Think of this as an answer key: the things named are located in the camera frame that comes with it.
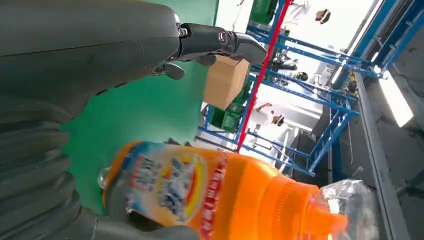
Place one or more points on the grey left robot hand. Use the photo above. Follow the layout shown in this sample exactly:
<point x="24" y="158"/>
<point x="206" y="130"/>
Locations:
<point x="82" y="39"/>

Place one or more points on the orange drink bottle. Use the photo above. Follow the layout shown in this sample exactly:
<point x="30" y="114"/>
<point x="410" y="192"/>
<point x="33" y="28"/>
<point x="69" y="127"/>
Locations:
<point x="248" y="195"/>

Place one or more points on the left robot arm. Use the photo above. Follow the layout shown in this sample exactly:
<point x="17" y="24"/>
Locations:
<point x="30" y="172"/>

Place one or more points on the green table mat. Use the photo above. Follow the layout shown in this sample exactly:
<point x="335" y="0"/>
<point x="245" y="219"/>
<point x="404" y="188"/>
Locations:
<point x="132" y="112"/>

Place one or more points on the brown cardboard box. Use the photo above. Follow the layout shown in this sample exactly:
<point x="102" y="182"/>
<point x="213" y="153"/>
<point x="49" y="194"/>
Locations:
<point x="225" y="82"/>

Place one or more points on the green plastic crate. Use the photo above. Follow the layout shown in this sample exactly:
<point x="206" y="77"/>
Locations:
<point x="263" y="11"/>
<point x="232" y="116"/>

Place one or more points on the red pole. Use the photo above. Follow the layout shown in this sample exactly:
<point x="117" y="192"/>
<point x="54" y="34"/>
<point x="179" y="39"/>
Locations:
<point x="261" y="76"/>

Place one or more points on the person with headset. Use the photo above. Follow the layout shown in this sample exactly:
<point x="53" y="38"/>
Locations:
<point x="323" y="16"/>
<point x="276" y="120"/>

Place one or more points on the ceiling light panel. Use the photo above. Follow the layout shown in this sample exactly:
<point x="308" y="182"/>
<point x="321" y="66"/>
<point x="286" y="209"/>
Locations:
<point x="396" y="99"/>

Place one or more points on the blue metal frame table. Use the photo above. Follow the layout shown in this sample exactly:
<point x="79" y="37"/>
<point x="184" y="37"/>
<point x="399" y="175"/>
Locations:
<point x="331" y="132"/>

